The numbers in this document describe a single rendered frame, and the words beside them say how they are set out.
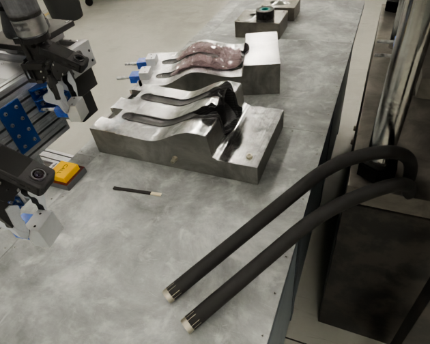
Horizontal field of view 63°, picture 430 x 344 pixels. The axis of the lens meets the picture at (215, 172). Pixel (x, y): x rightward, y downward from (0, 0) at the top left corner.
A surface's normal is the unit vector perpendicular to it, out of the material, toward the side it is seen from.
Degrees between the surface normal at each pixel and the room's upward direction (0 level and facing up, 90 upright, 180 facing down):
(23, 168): 32
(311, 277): 0
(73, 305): 0
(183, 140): 90
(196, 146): 90
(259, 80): 90
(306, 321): 0
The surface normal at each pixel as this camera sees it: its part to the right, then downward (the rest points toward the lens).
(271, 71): -0.09, 0.69
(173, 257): -0.11, -0.73
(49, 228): 0.97, 0.08
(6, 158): 0.41, -0.54
